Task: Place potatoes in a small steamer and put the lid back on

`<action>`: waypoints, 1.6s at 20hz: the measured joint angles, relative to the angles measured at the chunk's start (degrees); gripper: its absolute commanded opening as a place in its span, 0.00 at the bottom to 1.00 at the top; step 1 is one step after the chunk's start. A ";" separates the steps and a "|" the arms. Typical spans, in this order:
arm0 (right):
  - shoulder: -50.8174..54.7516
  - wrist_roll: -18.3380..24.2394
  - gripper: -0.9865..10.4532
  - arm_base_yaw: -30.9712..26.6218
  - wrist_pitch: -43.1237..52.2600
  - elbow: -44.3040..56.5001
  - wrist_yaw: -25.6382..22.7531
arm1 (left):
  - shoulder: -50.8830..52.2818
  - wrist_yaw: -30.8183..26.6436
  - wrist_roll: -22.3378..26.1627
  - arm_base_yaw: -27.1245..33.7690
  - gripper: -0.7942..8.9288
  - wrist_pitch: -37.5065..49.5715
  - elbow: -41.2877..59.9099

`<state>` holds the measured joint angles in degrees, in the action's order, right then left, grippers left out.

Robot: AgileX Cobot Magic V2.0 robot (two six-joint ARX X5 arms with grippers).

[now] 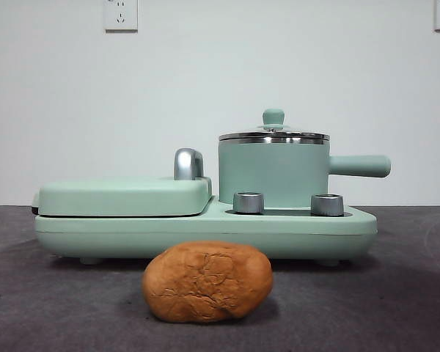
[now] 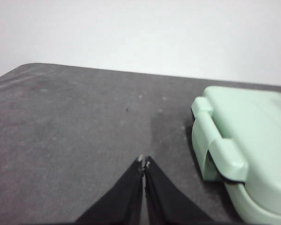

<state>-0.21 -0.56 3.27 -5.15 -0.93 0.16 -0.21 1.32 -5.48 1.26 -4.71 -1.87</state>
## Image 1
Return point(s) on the glass lid with green knob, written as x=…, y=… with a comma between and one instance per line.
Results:
x=274, y=116

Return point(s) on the brown potato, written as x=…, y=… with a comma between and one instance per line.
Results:
x=205, y=282

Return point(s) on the silver control knob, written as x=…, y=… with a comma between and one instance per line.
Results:
x=327, y=205
x=248, y=202

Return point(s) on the green breakfast maker base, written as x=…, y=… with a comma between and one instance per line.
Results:
x=205, y=234

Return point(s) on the green griddle cover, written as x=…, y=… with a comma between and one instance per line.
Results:
x=121, y=196

